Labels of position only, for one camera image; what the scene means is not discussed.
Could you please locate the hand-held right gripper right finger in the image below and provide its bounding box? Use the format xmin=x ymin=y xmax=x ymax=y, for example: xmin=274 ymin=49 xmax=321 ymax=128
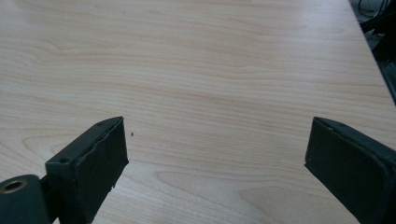
xmin=304 ymin=116 xmax=396 ymax=224

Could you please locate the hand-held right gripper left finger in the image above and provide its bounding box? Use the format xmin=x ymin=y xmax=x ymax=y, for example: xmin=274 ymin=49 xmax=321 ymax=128
xmin=45 ymin=116 xmax=130 ymax=224

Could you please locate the black metal stand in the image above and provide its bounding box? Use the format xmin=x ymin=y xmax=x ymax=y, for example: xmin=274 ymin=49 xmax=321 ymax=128
xmin=349 ymin=0 xmax=396 ymax=105

